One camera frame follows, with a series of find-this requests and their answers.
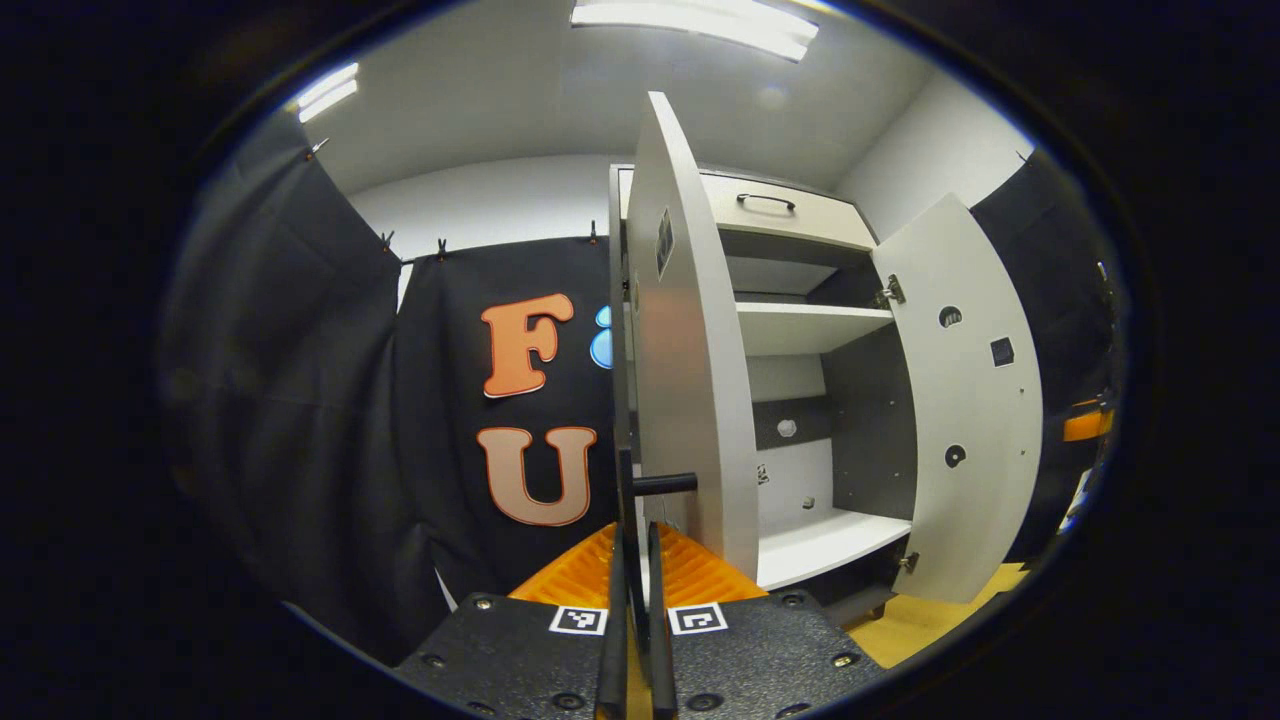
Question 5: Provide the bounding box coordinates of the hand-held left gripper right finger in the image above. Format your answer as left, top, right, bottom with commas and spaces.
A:
647, 521, 887, 720

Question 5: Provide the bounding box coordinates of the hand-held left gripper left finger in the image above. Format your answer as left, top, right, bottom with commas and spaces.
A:
395, 521, 630, 720

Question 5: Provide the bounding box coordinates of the beige cabinet door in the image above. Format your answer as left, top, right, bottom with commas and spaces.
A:
624, 92, 761, 582
871, 193, 1045, 605

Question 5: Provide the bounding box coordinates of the double-door shoe cabinet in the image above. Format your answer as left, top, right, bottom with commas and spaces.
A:
607, 164, 1045, 628

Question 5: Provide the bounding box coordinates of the white cabinet shelf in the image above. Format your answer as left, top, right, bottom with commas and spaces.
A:
735, 302, 895, 358

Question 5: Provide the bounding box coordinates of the beige cabinet drawer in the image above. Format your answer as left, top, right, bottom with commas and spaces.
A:
618, 168, 879, 252

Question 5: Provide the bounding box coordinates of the black backdrop cloth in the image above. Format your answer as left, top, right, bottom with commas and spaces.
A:
158, 110, 1123, 666

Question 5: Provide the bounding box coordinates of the long ceiling light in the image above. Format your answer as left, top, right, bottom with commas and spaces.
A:
296, 62, 360, 125
570, 0, 820, 63

